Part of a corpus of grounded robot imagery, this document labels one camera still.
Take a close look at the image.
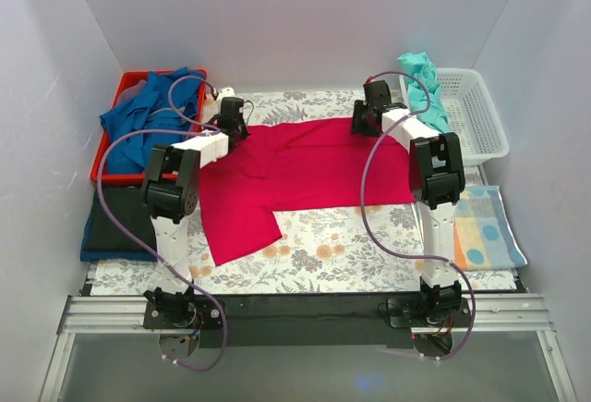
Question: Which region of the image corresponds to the magenta t shirt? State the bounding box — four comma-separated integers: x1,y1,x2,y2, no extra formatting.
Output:
199,118,414,265

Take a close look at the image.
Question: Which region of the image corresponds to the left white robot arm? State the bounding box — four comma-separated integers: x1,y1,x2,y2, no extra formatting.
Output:
141,94,252,328

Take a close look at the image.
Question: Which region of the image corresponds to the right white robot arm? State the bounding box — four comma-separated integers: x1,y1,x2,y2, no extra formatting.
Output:
351,76,465,326

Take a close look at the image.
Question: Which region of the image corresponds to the teal crumpled t shirt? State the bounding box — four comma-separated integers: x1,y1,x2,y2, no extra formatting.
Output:
398,53,451,133

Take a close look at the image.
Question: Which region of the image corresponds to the blue crumpled t shirt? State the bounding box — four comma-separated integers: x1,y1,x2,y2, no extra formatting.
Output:
100,67,206,175

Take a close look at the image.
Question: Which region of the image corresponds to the white plastic basket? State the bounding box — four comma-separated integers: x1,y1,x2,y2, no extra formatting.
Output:
416,65,509,165

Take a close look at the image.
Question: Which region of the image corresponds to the floral table mat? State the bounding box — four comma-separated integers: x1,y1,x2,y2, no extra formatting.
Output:
89,91,517,296

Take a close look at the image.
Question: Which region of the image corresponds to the colourful dotted towel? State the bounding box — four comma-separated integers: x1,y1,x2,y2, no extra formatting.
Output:
454,185,528,271

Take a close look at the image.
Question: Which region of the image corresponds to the dark blue folded t shirt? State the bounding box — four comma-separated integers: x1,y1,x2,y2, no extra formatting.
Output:
79,193,161,263

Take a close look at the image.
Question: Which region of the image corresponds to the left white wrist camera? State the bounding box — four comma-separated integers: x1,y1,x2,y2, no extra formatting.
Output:
214,87,235,106

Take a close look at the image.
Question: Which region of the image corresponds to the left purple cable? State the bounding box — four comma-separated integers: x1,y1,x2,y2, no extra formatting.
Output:
94,76,229,372

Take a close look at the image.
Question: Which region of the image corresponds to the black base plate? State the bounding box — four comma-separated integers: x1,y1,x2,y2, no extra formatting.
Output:
142,292,470,348

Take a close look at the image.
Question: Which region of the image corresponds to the aluminium rail frame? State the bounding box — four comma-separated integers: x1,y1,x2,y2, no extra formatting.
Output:
42,293,577,401

